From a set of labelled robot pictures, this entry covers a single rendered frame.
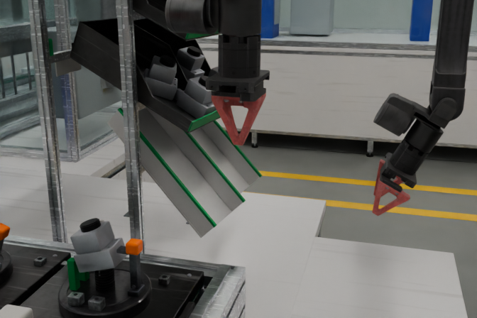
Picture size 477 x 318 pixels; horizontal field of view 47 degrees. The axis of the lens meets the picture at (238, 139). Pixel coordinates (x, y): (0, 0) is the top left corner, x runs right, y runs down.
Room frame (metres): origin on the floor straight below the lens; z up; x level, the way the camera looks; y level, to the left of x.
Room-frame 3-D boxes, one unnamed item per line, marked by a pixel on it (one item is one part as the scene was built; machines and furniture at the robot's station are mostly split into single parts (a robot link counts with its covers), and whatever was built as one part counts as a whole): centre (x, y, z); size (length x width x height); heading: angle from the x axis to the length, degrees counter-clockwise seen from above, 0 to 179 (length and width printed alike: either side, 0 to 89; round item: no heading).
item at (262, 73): (0.74, 0.00, 1.34); 0.10 x 0.07 x 0.07; 165
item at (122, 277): (0.75, 0.21, 0.98); 0.14 x 0.14 x 0.02
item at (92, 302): (0.69, 0.20, 1.00); 0.02 x 0.01 x 0.02; 75
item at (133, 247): (0.73, 0.16, 1.04); 0.04 x 0.02 x 0.08; 75
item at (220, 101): (0.75, 0.00, 1.27); 0.07 x 0.07 x 0.09; 75
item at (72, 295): (0.70, 0.24, 1.00); 0.02 x 0.01 x 0.02; 75
